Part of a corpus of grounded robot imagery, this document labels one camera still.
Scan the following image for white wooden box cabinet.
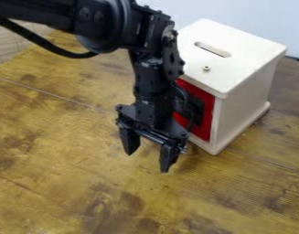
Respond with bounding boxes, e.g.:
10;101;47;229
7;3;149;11
178;19;286;154

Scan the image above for black metal drawer handle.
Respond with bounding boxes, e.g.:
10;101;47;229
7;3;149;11
174;87;205;131

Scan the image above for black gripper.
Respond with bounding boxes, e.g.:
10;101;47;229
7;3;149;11
115;101;189;173

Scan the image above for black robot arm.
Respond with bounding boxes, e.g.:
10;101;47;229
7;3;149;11
0;0;189;173

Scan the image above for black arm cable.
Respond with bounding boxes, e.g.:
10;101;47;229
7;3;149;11
0;18;101;59

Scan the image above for red drawer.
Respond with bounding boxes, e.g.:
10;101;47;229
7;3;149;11
174;79;216;142

